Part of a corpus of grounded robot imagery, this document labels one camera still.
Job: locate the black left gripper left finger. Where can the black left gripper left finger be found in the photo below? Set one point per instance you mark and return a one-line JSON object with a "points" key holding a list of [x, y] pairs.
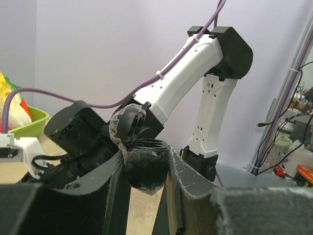
{"points": [[96, 204]]}

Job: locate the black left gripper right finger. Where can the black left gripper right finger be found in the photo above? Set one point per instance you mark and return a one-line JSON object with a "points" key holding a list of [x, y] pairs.
{"points": [[198, 207]]}

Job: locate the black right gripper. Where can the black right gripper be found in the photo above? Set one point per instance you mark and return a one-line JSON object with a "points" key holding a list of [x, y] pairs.
{"points": [[57, 171]]}

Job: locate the black earbud charging case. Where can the black earbud charging case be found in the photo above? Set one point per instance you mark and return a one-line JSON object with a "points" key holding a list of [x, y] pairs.
{"points": [[146, 160]]}

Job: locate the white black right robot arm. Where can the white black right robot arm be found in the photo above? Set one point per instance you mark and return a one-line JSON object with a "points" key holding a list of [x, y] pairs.
{"points": [[219, 58]]}

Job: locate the green plastic basket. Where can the green plastic basket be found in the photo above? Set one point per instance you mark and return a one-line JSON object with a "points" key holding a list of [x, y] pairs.
{"points": [[35, 128]]}

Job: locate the yellow leaf cabbage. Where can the yellow leaf cabbage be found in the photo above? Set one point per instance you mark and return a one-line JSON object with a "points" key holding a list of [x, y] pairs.
{"points": [[17, 115]]}

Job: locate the orange carrot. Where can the orange carrot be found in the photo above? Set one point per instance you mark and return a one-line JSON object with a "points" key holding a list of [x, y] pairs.
{"points": [[23, 104]]}

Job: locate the orange green boxes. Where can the orange green boxes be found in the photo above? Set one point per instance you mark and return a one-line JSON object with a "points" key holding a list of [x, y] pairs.
{"points": [[304, 176]]}

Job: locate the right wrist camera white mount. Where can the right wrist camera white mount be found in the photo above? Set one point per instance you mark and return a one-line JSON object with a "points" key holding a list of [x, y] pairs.
{"points": [[23, 150]]}

